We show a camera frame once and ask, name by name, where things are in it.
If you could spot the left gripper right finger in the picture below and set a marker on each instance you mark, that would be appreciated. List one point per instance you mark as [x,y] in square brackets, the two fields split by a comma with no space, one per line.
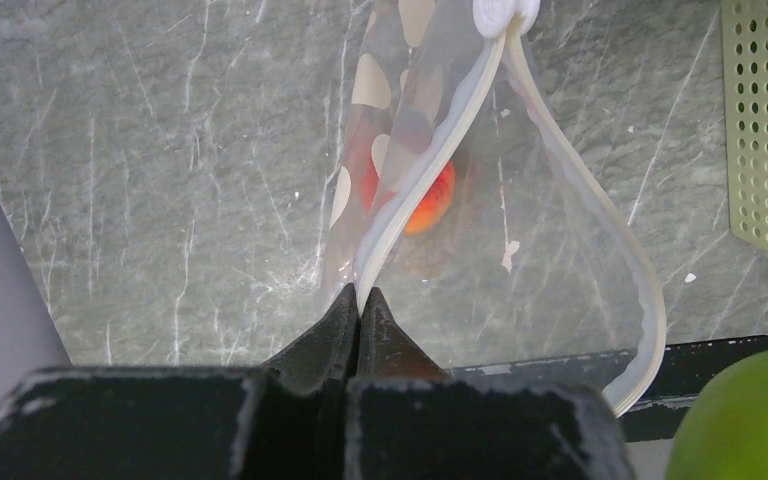
[490,427]

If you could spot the pale green perforated basket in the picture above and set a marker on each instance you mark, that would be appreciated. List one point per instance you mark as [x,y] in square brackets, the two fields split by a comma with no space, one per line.
[744,26]

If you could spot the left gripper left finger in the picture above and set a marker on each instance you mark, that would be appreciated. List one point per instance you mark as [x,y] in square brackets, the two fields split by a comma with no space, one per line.
[282,419]

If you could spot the orange peach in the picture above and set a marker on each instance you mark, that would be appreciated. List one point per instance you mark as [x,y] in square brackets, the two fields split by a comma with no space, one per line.
[430,209]

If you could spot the clear dotted zip bag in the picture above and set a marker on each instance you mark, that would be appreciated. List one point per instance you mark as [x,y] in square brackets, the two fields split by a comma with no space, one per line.
[532,259]

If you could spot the green apple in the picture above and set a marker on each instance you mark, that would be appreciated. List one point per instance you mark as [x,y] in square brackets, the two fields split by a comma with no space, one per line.
[724,435]

